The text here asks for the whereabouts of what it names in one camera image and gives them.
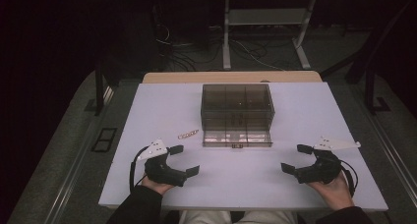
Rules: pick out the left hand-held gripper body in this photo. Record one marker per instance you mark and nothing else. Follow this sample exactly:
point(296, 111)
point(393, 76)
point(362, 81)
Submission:
point(160, 171)

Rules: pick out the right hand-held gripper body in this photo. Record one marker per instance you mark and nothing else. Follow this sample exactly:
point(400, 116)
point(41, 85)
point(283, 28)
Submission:
point(323, 170)

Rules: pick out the smoky transparent drawer box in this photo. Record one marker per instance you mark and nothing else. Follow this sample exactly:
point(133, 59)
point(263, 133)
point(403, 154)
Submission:
point(236, 102)

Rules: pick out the person's left hand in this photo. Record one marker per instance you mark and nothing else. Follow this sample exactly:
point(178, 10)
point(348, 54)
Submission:
point(159, 187)

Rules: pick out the person's right hand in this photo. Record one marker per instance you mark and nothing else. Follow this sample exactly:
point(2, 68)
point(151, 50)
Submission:
point(336, 194)

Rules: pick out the person's legs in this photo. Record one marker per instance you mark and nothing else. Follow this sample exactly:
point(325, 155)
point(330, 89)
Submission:
point(236, 218)

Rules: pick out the wooden table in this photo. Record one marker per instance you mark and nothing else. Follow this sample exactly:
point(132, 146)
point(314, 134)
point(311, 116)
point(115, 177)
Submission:
point(229, 77)

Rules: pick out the black metal stand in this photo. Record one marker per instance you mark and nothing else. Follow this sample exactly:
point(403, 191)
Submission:
point(99, 86)
point(371, 86)

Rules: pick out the white metal stand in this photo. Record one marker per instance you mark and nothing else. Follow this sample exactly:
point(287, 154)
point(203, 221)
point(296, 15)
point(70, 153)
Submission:
point(267, 17)

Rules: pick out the aluminium floor rail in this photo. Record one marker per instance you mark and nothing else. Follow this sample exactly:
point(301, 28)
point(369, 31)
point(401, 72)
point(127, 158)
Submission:
point(390, 145)
point(70, 181)

